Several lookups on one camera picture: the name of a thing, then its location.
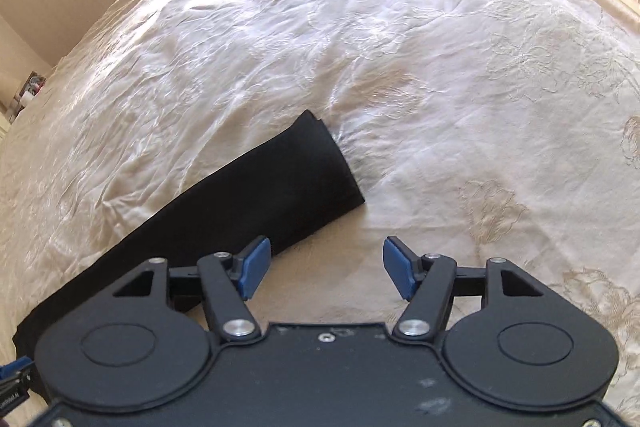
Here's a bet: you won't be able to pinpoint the black pants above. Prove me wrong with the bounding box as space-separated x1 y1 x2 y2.
13 110 364 357

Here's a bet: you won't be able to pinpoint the cream embroidered bedspread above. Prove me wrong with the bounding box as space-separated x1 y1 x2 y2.
1 0 639 425

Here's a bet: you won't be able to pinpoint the cluttered nightstand items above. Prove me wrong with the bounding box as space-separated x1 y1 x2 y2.
4 72 47 124

